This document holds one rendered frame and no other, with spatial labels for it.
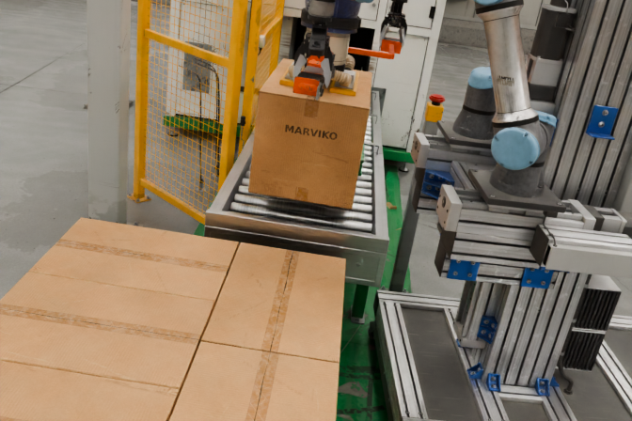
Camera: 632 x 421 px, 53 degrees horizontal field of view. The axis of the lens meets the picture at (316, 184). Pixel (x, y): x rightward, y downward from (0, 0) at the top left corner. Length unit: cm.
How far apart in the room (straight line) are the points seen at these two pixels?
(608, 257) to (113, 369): 135
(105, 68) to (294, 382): 188
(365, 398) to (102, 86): 183
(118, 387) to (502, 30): 130
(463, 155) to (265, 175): 73
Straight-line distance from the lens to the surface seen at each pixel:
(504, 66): 167
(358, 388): 262
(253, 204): 269
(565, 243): 187
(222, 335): 188
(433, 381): 241
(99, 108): 319
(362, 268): 244
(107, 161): 326
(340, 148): 230
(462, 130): 230
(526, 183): 185
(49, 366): 180
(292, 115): 228
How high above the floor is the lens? 168
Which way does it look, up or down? 23 degrees down
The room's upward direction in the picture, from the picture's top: 8 degrees clockwise
